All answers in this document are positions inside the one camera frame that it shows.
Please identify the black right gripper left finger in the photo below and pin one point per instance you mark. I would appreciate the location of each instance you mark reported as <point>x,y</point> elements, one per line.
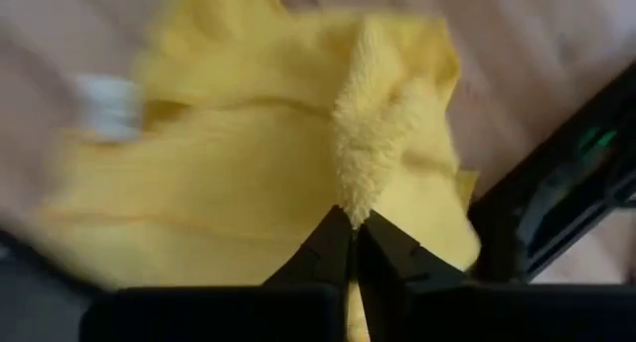
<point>325,252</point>

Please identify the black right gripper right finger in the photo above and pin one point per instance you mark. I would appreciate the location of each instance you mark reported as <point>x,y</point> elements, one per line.
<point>397,262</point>

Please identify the pale yellow microfiber towel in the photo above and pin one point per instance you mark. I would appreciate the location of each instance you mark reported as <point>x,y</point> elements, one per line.
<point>223,183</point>

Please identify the black aluminium table frame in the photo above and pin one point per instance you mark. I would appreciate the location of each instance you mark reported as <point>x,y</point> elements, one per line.
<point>546,183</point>

